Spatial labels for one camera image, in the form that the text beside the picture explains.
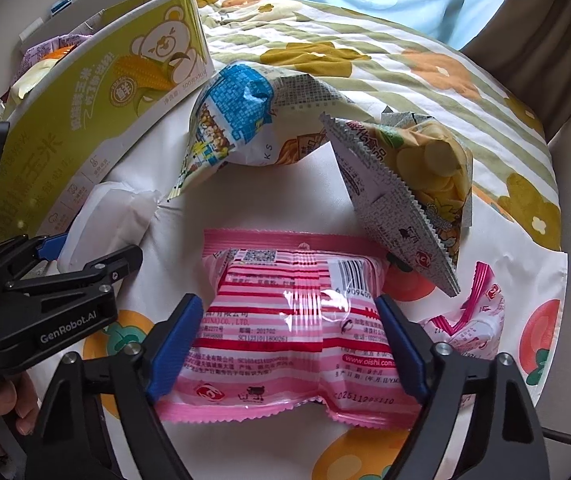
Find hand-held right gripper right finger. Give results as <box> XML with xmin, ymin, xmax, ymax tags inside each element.
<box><xmin>374</xmin><ymin>294</ymin><xmax>551</xmax><ymax>480</ymax></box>

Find person's left hand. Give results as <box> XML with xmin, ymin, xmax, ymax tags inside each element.
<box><xmin>0</xmin><ymin>372</ymin><xmax>41</xmax><ymax>443</ymax></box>

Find small white item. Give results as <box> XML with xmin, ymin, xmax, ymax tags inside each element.
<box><xmin>18</xmin><ymin>19</ymin><xmax>46</xmax><ymax>41</ymax></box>

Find orange and cream snack packet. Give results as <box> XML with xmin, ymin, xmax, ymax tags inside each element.
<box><xmin>9</xmin><ymin>45</ymin><xmax>78</xmax><ymax>106</ymax></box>

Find yellow-green cardboard box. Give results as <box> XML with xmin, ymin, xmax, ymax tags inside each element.
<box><xmin>0</xmin><ymin>0</ymin><xmax>214</xmax><ymax>251</ymax></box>

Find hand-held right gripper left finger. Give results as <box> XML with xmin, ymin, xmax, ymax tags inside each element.
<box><xmin>24</xmin><ymin>294</ymin><xmax>205</xmax><ymax>480</ymax></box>

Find floral striped quilt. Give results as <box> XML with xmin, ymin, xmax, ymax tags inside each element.
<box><xmin>175</xmin><ymin>0</ymin><xmax>563</xmax><ymax>251</ymax></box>

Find white fruit-print cloth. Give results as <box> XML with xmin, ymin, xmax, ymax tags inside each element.
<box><xmin>30</xmin><ymin>125</ymin><xmax>566</xmax><ymax>480</ymax></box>

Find blue and white snack packet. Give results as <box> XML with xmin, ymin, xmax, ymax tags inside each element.
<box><xmin>168</xmin><ymin>60</ymin><xmax>381</xmax><ymax>203</ymax></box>

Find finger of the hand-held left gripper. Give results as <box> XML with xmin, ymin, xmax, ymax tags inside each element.
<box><xmin>5</xmin><ymin>245</ymin><xmax>143</xmax><ymax>297</ymax></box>
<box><xmin>0</xmin><ymin>234</ymin><xmax>68</xmax><ymax>286</ymax></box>

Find grey and yellow chip packet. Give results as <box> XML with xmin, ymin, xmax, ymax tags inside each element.
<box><xmin>319</xmin><ymin>110</ymin><xmax>473</xmax><ymax>296</ymax></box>

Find pink striped snack packet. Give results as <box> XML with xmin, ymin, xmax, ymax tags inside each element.
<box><xmin>158</xmin><ymin>229</ymin><xmax>429</xmax><ymax>428</ymax></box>

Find brown curtain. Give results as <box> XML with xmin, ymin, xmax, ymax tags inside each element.
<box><xmin>460</xmin><ymin>0</ymin><xmax>571</xmax><ymax>146</ymax></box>

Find small pink and white packet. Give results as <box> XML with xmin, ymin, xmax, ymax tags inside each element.
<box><xmin>418</xmin><ymin>262</ymin><xmax>506</xmax><ymax>361</ymax></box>

